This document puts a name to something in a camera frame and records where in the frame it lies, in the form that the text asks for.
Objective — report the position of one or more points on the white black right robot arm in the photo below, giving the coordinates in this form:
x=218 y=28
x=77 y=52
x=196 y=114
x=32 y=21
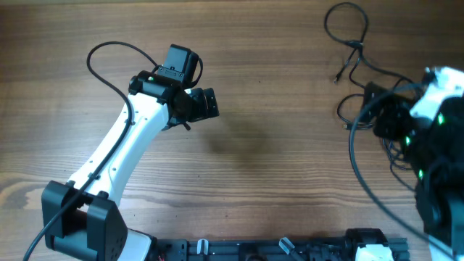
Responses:
x=433 y=146

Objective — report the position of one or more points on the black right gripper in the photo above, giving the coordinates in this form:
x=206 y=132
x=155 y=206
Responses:
x=383 y=118

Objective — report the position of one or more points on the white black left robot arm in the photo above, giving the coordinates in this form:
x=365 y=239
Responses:
x=81 y=217

